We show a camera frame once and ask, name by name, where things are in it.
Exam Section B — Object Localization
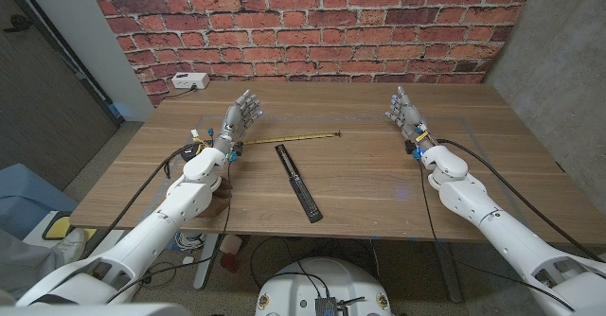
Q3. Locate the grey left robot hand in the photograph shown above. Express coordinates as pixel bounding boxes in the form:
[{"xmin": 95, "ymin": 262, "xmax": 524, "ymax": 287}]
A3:
[{"xmin": 212, "ymin": 89, "xmax": 264, "ymax": 154}]

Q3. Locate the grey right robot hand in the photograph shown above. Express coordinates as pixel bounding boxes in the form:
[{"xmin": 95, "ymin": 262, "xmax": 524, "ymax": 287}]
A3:
[{"xmin": 383, "ymin": 85, "xmax": 439, "ymax": 154}]

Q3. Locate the long black stapler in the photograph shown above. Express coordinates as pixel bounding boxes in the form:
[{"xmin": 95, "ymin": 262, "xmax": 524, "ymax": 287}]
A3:
[{"xmin": 274, "ymin": 143, "xmax": 325, "ymax": 224}]

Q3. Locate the yellow tape measure black case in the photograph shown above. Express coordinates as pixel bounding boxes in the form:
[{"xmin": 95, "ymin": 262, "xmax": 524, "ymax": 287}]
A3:
[{"xmin": 181, "ymin": 130, "xmax": 343, "ymax": 162}]

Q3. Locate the white power strip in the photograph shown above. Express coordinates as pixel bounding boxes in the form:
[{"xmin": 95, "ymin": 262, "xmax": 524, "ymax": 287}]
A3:
[{"xmin": 170, "ymin": 72, "xmax": 211, "ymax": 91}]

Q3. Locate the brown wooden object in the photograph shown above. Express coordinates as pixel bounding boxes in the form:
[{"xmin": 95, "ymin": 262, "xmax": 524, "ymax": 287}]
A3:
[{"xmin": 196, "ymin": 183, "xmax": 233, "ymax": 219}]

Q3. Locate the red and white bottle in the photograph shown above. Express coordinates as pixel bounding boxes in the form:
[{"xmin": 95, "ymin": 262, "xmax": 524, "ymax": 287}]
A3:
[{"xmin": 219, "ymin": 234, "xmax": 243, "ymax": 273}]

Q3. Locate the grey metal table leg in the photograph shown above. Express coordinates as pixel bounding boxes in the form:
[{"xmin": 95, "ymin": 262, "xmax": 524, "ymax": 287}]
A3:
[
  {"xmin": 434, "ymin": 240, "xmax": 464, "ymax": 304},
  {"xmin": 192, "ymin": 233, "xmax": 220, "ymax": 291}
]

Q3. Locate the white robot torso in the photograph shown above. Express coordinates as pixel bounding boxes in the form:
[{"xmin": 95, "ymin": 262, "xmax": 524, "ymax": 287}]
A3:
[{"xmin": 254, "ymin": 256, "xmax": 394, "ymax": 316}]

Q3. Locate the white shoe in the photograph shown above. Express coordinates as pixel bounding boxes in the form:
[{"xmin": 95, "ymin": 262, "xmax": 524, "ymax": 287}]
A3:
[{"xmin": 54, "ymin": 227, "xmax": 87, "ymax": 264}]

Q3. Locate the yellow pad with black edge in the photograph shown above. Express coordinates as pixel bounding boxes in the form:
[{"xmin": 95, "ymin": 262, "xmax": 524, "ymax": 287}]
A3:
[{"xmin": 41, "ymin": 210, "xmax": 72, "ymax": 241}]

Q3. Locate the blue plastic bin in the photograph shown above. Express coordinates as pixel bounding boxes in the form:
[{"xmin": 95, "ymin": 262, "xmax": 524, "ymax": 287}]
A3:
[{"xmin": 0, "ymin": 163, "xmax": 80, "ymax": 240}]

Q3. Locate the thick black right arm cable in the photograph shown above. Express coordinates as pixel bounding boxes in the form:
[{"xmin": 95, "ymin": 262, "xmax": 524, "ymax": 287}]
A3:
[{"xmin": 435, "ymin": 137, "xmax": 606, "ymax": 264}]

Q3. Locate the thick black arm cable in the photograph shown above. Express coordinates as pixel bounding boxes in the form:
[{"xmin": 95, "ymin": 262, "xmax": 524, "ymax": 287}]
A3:
[
  {"xmin": 80, "ymin": 141, "xmax": 203, "ymax": 260},
  {"xmin": 435, "ymin": 137, "xmax": 606, "ymax": 264}
]

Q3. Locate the black power strip cord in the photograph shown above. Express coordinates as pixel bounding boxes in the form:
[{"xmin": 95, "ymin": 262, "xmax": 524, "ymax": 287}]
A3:
[{"xmin": 163, "ymin": 86, "xmax": 196, "ymax": 100}]

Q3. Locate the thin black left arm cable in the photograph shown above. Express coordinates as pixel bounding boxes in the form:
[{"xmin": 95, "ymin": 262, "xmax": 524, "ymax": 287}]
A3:
[{"xmin": 106, "ymin": 160, "xmax": 234, "ymax": 304}]

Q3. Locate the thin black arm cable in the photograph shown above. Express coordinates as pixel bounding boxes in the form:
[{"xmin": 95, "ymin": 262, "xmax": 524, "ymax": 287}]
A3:
[
  {"xmin": 416, "ymin": 158, "xmax": 577, "ymax": 312},
  {"xmin": 106, "ymin": 160, "xmax": 234, "ymax": 304}
]

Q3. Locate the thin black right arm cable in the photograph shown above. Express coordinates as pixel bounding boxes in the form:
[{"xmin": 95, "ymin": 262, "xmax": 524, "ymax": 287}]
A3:
[{"xmin": 416, "ymin": 158, "xmax": 577, "ymax": 312}]

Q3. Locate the printed brick wall backdrop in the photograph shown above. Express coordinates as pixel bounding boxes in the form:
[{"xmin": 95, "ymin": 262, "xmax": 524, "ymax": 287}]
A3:
[{"xmin": 83, "ymin": 0, "xmax": 541, "ymax": 108}]

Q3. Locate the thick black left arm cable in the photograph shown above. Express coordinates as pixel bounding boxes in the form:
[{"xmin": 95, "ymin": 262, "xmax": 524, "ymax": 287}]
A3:
[{"xmin": 80, "ymin": 141, "xmax": 203, "ymax": 260}]

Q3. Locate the white cable bundle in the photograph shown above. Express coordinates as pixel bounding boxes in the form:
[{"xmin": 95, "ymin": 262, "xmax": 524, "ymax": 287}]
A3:
[{"xmin": 174, "ymin": 232, "xmax": 207, "ymax": 252}]

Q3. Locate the black looped floor cable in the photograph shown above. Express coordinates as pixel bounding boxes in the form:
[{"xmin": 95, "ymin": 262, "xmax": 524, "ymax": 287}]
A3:
[{"xmin": 249, "ymin": 236, "xmax": 332, "ymax": 299}]

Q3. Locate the grey device with wires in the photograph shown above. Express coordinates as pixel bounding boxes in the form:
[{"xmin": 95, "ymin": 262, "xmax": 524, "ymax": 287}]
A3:
[{"xmin": 314, "ymin": 296, "xmax": 366, "ymax": 316}]

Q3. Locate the black door handle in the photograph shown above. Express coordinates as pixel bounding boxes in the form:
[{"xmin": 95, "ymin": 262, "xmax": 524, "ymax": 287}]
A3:
[{"xmin": 3, "ymin": 13, "xmax": 33, "ymax": 34}]

